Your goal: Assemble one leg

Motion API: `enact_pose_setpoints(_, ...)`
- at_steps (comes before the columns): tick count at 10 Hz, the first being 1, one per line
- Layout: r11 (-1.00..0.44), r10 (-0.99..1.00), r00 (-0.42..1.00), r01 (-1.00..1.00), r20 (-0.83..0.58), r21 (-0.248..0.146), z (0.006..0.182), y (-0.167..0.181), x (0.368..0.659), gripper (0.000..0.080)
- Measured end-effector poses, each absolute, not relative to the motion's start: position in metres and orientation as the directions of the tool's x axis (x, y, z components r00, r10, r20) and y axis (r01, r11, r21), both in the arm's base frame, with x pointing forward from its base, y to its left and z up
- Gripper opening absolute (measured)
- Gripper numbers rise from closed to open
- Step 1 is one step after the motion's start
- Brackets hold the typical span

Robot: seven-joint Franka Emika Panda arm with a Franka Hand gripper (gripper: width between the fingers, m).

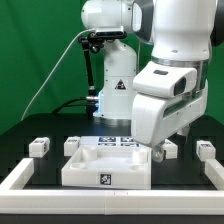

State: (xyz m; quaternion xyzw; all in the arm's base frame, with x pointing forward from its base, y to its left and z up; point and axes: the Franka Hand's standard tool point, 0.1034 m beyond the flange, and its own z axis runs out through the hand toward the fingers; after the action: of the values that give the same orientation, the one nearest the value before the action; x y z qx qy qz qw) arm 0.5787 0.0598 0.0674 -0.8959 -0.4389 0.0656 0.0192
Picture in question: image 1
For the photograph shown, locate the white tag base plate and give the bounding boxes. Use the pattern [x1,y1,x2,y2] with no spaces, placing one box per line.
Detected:
[80,136,139,147]

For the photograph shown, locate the white U-shaped obstacle fence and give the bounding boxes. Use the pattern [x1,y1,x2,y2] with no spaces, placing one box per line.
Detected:
[0,158,224,215]

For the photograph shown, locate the white square table top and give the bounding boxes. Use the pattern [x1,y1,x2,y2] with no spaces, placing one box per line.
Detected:
[61,145,151,190]

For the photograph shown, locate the black base cables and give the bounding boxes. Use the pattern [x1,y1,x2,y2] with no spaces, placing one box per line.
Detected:
[53,97,88,115]

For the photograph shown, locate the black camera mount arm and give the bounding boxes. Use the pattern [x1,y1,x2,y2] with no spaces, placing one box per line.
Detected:
[78,36,97,116]

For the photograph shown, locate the grey camera on mount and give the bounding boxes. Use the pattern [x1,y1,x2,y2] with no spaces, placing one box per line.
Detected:
[95,28,127,40]

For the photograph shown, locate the white camera cable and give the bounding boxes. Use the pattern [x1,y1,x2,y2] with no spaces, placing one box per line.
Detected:
[20,28,97,122]

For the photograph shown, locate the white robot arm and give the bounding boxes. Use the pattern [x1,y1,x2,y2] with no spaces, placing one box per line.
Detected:
[81,0,224,162]

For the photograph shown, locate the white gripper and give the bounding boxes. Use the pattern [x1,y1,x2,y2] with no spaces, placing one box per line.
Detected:
[130,80,208,163]

